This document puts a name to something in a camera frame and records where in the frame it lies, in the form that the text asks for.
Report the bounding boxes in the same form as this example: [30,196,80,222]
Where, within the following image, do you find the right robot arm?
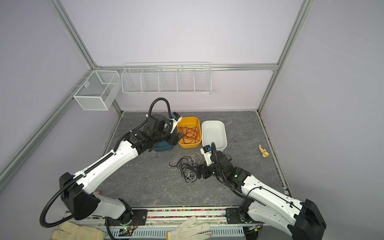
[193,144,327,240]

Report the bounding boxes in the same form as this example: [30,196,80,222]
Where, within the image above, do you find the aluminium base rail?
[61,204,259,229]

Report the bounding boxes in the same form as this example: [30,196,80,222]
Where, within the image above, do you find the white plastic bin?
[201,120,228,151]

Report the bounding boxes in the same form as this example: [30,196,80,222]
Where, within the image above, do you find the small white mesh basket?
[74,70,122,111]

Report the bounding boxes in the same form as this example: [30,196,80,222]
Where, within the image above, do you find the long white wire basket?
[121,62,212,95]

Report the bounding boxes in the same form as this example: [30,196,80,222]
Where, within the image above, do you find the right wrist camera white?
[201,145,212,167]

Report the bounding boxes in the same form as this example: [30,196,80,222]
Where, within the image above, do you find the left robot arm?
[39,98,182,228]

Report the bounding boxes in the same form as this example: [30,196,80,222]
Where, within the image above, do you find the beige toy figure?
[259,145,270,158]

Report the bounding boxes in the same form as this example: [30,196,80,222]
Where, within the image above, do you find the red cable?
[178,125,200,145]

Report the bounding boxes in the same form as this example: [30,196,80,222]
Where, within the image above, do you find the yellow plastic bin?
[177,117,202,149]

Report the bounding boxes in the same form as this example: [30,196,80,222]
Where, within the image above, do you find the white work glove centre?
[167,216,212,240]

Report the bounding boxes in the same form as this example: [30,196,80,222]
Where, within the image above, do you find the teal plastic bin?
[153,141,175,152]

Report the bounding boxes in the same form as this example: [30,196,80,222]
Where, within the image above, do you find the cable bundle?
[168,151,203,184]

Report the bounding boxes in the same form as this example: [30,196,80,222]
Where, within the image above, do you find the cream work glove left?
[52,222,106,240]

